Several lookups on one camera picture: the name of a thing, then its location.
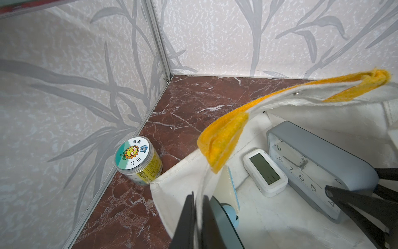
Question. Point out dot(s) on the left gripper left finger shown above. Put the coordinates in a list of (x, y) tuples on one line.
[(184, 235)]

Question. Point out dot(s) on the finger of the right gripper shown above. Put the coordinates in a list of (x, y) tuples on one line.
[(387, 173), (376, 216)]

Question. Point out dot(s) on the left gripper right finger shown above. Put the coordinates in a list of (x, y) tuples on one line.
[(210, 234)]

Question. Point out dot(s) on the white canvas tote bag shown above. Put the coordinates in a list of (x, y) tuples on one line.
[(358, 113)]

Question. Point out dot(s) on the grey blue square clock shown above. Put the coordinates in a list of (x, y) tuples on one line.
[(312, 163)]

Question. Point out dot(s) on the blue twin bell alarm clock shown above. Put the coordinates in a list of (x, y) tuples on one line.
[(225, 207)]

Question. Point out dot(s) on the grey green square clock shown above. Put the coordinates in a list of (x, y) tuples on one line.
[(267, 175)]

